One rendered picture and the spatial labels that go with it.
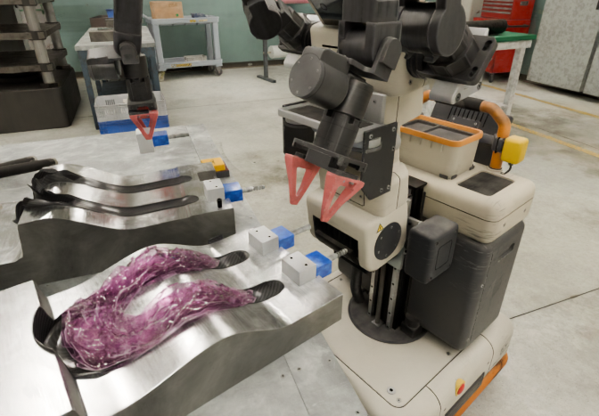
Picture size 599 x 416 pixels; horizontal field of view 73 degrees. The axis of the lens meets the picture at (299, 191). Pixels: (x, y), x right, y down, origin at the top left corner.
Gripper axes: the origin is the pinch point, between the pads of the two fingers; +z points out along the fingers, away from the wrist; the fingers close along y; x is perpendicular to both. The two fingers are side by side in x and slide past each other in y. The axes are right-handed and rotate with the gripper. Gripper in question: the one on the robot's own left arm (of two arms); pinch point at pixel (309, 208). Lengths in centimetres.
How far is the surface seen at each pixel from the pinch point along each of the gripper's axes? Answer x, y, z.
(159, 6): 202, -569, -104
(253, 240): 4.3, -13.9, 11.8
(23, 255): -26, -37, 27
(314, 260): 8.5, -2.2, 9.9
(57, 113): 73, -418, 57
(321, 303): 4.3, 5.2, 13.6
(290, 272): 3.9, -2.6, 12.3
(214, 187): 3.6, -29.9, 6.9
